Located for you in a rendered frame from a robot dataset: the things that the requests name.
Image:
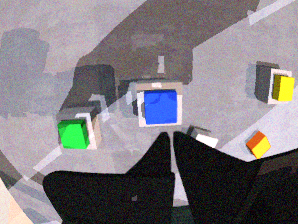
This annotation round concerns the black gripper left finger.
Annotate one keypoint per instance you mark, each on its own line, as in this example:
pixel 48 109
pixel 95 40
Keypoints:
pixel 143 194

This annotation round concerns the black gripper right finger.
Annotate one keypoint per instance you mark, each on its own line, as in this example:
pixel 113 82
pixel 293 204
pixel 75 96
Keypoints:
pixel 220 188

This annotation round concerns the green button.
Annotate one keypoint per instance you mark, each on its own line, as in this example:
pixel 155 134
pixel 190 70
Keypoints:
pixel 79 128

